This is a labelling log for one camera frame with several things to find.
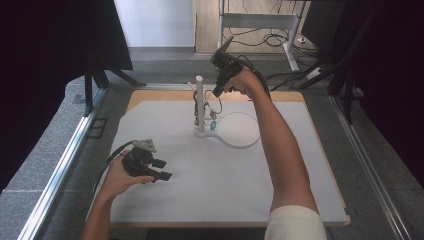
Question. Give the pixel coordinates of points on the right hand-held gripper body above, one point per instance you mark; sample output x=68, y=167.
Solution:
x=226, y=63

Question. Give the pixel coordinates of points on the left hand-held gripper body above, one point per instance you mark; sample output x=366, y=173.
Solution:
x=138, y=160

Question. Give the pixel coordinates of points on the key bunch with blue tag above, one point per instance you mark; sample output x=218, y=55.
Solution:
x=213, y=111

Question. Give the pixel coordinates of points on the person's right hand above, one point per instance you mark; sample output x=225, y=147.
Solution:
x=246, y=83

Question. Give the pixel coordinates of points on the person's left hand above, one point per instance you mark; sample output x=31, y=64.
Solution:
x=116, y=180

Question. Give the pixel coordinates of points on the white table mat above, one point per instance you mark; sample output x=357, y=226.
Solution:
x=200, y=193

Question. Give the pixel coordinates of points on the white power strip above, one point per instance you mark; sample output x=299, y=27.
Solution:
x=314, y=73

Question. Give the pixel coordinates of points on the black metal stand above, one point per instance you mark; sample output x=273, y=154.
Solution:
x=346, y=83
x=95, y=80

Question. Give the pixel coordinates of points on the black curtain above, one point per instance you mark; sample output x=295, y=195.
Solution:
x=390, y=83
x=50, y=66

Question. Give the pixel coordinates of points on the person's white sleeve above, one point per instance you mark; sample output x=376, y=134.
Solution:
x=295, y=225

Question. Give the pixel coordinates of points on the white metal desk frame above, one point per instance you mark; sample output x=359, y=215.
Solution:
x=260, y=20

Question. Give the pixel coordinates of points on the aluminium rail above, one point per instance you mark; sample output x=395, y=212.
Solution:
x=370, y=166
x=60, y=163

